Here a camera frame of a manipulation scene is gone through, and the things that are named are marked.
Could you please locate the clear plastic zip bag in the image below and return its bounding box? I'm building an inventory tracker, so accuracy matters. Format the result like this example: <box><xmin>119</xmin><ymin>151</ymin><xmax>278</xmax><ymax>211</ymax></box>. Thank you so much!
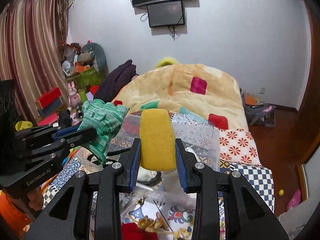
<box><xmin>75</xmin><ymin>113</ymin><xmax>222</xmax><ymax>221</ymax></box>

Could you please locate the patchwork patterned bedspread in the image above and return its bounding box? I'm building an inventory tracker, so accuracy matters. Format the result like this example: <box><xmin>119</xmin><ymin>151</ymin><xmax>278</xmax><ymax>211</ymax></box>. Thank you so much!
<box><xmin>43</xmin><ymin>113</ymin><xmax>274</xmax><ymax>239</ymax></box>

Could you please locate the yellow sponge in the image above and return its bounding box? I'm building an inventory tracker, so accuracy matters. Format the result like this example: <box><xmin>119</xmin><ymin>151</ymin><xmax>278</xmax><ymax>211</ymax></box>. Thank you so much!
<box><xmin>139</xmin><ymin>108</ymin><xmax>176</xmax><ymax>171</ymax></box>

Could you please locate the red velvet gold pouch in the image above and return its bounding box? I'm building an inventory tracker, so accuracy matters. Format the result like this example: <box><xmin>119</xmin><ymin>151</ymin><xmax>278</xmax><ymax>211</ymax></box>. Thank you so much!
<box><xmin>121</xmin><ymin>223</ymin><xmax>158</xmax><ymax>240</ymax></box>

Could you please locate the orange sleeve forearm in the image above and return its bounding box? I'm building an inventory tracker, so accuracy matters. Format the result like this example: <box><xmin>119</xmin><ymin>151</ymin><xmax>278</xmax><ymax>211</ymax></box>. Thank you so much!
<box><xmin>0</xmin><ymin>191</ymin><xmax>33</xmax><ymax>237</ymax></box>

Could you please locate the yellow green pillow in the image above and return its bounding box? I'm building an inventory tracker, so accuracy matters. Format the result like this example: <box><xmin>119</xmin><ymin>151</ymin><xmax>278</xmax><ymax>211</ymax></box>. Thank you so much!
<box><xmin>155</xmin><ymin>57</ymin><xmax>178</xmax><ymax>69</ymax></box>

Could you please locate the yellow cloth at left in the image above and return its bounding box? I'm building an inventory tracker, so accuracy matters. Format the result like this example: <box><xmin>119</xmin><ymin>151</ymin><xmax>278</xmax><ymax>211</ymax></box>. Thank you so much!
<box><xmin>15</xmin><ymin>121</ymin><xmax>34</xmax><ymax>131</ymax></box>

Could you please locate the striped red beige curtain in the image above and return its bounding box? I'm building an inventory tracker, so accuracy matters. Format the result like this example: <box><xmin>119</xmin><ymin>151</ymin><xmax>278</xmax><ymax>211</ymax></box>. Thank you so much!
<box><xmin>1</xmin><ymin>0</ymin><xmax>68</xmax><ymax>122</ymax></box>

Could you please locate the left hand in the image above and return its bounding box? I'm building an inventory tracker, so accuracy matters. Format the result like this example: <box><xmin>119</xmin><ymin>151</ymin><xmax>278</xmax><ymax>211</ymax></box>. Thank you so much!
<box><xmin>27</xmin><ymin>186</ymin><xmax>44</xmax><ymax>211</ymax></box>

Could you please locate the pink bunny toy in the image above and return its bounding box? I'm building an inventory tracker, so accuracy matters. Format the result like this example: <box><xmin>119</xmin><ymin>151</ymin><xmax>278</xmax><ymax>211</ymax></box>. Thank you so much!
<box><xmin>68</xmin><ymin>81</ymin><xmax>81</xmax><ymax>109</ymax></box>

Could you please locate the pink slipper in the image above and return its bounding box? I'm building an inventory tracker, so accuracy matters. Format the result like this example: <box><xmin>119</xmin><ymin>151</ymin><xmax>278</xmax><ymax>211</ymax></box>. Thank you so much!
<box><xmin>286</xmin><ymin>189</ymin><xmax>302</xmax><ymax>211</ymax></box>

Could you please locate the grey backpack on floor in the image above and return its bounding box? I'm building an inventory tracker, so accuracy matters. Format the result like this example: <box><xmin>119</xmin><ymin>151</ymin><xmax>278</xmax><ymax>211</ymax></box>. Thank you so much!
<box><xmin>241</xmin><ymin>92</ymin><xmax>276</xmax><ymax>128</ymax></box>

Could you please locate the green cardboard box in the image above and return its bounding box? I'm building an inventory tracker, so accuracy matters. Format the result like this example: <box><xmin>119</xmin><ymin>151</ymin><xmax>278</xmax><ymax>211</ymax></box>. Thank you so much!
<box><xmin>66</xmin><ymin>68</ymin><xmax>103</xmax><ymax>92</ymax></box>

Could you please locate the dark purple clothing pile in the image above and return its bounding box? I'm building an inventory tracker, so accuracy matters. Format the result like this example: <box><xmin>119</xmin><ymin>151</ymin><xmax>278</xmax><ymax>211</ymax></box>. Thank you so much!
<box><xmin>94</xmin><ymin>60</ymin><xmax>138</xmax><ymax>103</ymax></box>

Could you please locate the red book box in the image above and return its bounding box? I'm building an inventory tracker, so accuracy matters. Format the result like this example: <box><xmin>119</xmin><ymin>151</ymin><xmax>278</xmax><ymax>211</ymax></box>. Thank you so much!
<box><xmin>35</xmin><ymin>87</ymin><xmax>61</xmax><ymax>109</ymax></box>

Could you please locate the white wall socket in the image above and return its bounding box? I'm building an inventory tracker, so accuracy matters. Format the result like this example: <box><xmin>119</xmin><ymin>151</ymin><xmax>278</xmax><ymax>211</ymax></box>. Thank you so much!
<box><xmin>259</xmin><ymin>87</ymin><xmax>265</xmax><ymax>94</ymax></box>

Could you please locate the beige fleece blanket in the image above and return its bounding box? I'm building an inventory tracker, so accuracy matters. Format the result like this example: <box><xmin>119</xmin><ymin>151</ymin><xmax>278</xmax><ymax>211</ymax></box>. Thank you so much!
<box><xmin>114</xmin><ymin>64</ymin><xmax>248</xmax><ymax>130</ymax></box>

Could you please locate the green striped knit glove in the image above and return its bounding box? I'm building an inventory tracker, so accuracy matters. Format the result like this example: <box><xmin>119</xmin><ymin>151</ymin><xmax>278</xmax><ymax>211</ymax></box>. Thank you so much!
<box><xmin>79</xmin><ymin>99</ymin><xmax>129</xmax><ymax>165</ymax></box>

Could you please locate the small black wall monitor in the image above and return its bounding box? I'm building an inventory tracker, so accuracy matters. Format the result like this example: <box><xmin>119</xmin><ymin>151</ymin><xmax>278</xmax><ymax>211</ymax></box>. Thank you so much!
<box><xmin>147</xmin><ymin>1</ymin><xmax>184</xmax><ymax>28</ymax></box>

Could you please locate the grey green plush toy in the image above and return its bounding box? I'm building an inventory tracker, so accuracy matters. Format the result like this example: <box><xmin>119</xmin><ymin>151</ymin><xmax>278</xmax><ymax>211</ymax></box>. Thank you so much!
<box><xmin>78</xmin><ymin>42</ymin><xmax>109</xmax><ymax>77</ymax></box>

